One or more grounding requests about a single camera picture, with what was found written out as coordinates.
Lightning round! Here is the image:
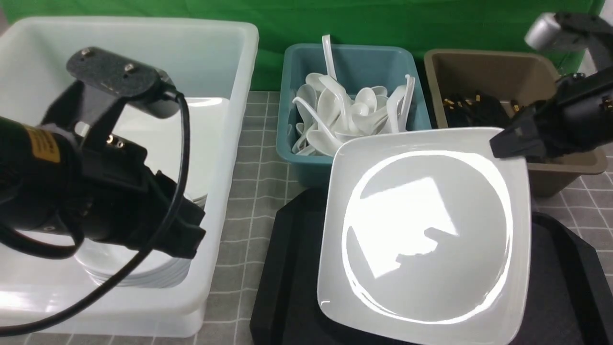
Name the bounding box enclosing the teal plastic bin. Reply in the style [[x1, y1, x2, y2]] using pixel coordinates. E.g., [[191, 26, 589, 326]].
[[276, 44, 432, 188]]

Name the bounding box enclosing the stack of small white dishes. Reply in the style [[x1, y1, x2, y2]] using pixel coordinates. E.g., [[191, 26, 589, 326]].
[[74, 240, 191, 288]]

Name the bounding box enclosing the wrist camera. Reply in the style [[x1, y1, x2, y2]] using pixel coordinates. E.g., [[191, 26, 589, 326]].
[[524, 11, 613, 71], [39, 46, 189, 149]]

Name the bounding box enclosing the black chopsticks pile in bin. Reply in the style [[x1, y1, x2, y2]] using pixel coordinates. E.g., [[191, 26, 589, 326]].
[[442, 91, 525, 128]]

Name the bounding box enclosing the pile of white soup spoons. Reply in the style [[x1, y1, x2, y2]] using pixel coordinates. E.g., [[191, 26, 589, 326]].
[[291, 34, 416, 157]]

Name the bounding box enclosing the green backdrop cloth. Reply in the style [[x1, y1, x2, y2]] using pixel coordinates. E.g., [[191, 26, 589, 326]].
[[1, 0, 604, 91]]

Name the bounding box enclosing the large white square plate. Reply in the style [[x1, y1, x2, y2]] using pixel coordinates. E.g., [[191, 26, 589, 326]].
[[316, 127, 532, 345]]

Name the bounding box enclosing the black plastic serving tray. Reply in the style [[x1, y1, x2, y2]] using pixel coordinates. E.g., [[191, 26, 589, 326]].
[[250, 188, 613, 345]]

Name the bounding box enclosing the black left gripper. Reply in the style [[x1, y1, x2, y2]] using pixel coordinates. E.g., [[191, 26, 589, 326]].
[[43, 125, 205, 259]]

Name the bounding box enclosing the grey checked tablecloth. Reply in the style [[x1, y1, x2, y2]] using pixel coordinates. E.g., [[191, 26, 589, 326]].
[[1, 92, 612, 345]]

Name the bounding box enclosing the stack of white square plates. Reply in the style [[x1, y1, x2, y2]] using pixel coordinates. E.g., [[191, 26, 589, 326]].
[[113, 98, 229, 207]]

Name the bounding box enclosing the brown plastic bin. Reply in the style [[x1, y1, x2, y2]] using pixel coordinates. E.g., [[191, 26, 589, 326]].
[[424, 49, 607, 198]]

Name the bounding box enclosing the large white plastic tub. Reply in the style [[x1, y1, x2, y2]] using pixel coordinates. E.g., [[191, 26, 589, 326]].
[[1, 17, 259, 338]]

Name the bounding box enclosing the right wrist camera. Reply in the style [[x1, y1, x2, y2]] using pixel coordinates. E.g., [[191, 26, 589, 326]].
[[524, 11, 613, 71]]

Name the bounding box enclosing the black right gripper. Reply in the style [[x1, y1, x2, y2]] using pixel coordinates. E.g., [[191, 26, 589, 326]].
[[489, 68, 613, 159]]

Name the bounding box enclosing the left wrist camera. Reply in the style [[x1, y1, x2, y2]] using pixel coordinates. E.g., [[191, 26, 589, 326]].
[[39, 46, 189, 149]]

